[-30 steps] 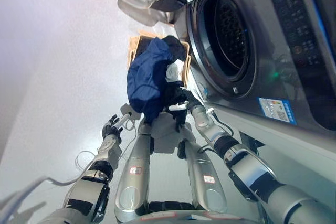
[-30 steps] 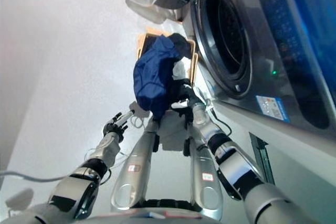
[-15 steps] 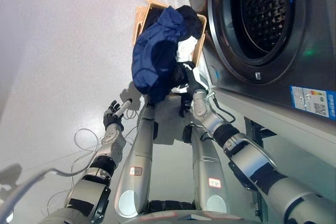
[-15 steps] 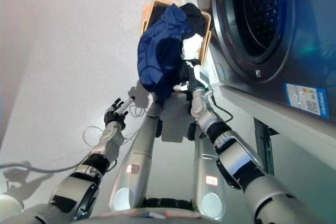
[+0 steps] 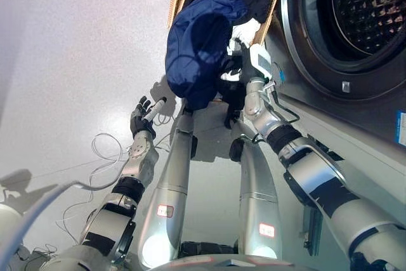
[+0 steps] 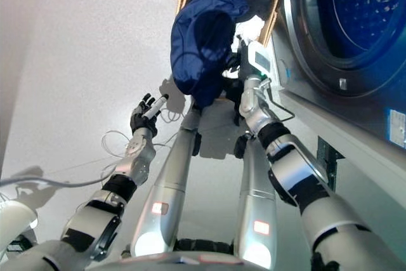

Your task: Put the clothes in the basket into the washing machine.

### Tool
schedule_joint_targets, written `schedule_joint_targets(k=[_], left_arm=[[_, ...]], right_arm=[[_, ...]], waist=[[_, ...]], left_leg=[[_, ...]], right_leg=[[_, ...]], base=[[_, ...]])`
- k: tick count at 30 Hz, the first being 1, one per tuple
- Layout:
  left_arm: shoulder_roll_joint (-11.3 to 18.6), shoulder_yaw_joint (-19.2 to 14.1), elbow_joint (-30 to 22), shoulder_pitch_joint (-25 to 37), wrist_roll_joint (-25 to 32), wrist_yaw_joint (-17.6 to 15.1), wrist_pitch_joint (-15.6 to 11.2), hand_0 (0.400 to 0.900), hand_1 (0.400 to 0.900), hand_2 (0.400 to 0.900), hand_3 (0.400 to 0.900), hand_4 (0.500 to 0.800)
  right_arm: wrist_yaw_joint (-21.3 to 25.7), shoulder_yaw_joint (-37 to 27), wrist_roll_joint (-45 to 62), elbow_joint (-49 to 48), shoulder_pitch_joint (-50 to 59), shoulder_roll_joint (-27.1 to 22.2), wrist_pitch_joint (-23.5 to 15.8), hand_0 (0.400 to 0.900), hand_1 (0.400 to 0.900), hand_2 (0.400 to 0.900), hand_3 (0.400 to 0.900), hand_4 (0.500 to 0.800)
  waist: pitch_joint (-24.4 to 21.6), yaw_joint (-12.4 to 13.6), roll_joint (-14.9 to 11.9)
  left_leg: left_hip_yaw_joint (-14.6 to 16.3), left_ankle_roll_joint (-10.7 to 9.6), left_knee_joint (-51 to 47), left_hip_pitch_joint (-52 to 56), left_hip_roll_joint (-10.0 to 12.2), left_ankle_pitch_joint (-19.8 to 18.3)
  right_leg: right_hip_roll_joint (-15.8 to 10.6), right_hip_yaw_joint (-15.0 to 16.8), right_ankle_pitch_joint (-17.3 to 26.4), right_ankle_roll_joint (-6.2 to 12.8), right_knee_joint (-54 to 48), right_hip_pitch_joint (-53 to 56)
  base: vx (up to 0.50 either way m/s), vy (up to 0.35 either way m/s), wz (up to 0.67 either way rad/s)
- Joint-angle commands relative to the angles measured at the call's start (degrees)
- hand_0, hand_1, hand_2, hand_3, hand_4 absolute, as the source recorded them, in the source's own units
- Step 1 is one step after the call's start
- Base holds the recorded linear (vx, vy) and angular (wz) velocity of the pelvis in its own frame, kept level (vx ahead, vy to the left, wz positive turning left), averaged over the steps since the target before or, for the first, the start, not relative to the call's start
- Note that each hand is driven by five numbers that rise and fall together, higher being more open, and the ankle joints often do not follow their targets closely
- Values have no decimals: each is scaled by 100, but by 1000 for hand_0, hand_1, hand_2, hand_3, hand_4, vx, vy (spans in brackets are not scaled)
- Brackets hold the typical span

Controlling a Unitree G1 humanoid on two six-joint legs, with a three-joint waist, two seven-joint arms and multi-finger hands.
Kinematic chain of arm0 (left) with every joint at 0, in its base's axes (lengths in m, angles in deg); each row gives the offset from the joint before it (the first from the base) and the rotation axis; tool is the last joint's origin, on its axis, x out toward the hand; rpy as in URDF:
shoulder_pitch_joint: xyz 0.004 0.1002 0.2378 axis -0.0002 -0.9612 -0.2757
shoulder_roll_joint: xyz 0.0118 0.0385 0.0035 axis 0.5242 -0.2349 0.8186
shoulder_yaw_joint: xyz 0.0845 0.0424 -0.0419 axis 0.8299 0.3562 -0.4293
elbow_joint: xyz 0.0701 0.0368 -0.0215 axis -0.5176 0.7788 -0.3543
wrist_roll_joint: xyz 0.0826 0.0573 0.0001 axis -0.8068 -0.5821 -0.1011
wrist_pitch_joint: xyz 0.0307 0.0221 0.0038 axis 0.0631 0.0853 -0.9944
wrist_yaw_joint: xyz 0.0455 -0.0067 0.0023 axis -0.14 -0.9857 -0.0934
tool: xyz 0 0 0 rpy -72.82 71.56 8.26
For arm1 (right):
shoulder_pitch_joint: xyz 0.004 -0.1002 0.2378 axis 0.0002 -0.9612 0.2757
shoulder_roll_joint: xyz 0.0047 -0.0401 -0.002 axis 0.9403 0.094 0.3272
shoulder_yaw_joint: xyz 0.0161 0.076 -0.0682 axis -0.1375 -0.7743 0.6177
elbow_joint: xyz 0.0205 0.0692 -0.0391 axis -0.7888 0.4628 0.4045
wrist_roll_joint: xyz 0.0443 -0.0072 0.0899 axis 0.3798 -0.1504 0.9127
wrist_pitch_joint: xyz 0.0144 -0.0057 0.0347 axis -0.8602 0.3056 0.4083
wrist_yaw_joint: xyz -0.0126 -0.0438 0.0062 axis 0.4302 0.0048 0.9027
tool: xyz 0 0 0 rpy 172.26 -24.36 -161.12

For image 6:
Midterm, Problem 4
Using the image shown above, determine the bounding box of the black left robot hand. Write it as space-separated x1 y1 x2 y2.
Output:
129 92 170 138

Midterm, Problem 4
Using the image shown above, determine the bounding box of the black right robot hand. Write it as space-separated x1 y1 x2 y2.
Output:
221 39 273 79

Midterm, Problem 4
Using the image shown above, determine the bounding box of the grey front-load washing machine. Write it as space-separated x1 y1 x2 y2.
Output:
269 0 406 145

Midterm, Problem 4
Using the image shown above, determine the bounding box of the white garment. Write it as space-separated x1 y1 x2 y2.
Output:
233 17 266 53

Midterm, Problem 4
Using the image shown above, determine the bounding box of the black left robot foot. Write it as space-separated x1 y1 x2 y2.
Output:
191 133 203 157

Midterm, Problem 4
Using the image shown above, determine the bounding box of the black robot foot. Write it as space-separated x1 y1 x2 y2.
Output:
191 133 203 157
233 133 254 160

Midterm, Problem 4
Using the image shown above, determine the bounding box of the blue garment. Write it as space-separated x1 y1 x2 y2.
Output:
170 0 250 109

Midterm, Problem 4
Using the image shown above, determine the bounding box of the black right robot foot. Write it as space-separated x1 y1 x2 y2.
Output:
233 133 254 160

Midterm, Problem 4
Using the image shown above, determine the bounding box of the silver right robot leg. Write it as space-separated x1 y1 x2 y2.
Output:
233 134 280 268

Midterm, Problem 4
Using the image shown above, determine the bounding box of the white rounded cover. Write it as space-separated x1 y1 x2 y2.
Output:
0 200 39 253

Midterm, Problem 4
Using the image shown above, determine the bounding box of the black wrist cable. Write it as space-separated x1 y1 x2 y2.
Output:
258 79 296 123

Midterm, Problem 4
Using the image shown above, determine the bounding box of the thin white cable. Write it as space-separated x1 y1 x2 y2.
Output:
100 105 187 164

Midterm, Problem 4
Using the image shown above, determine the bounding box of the white appliance enclosure panel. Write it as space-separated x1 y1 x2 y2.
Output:
278 88 406 221

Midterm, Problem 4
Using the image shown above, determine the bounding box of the dark metal bracket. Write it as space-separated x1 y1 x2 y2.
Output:
317 135 346 191

